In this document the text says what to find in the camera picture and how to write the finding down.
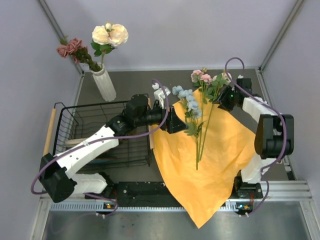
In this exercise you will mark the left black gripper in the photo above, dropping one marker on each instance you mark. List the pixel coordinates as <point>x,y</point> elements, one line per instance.
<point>172,123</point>

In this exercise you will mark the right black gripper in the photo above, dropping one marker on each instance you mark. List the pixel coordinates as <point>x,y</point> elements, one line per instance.
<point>222,99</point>

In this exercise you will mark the pink rose stem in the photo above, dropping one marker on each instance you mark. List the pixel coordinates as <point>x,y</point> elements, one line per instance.
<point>202,80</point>

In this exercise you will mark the orange paper flower bouquet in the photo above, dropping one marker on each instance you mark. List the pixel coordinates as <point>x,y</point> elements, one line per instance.
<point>201,188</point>

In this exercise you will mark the cream rose stem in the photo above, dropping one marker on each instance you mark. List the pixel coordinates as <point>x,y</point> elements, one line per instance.
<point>218,83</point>
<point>106,38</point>

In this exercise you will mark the mauve rose stem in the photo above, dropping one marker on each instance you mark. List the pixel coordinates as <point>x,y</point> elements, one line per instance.
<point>75,49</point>

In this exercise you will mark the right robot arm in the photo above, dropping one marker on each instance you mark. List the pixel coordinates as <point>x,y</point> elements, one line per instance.
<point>274,137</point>

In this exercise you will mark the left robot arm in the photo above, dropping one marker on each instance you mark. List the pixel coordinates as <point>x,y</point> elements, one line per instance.
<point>59,174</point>

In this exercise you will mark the white ribbed ceramic vase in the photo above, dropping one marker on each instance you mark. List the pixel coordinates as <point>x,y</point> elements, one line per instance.
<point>104,84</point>

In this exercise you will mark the blue flower stem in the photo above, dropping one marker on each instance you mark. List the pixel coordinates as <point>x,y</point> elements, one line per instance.
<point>193,114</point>

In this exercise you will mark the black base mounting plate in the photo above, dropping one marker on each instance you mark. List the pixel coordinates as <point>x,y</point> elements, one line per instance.
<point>141,194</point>

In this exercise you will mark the black wire dish rack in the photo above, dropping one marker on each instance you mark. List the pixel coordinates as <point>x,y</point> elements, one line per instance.
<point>79,122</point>

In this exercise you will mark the grey cable duct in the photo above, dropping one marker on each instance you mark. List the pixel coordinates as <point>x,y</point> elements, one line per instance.
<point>103,207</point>

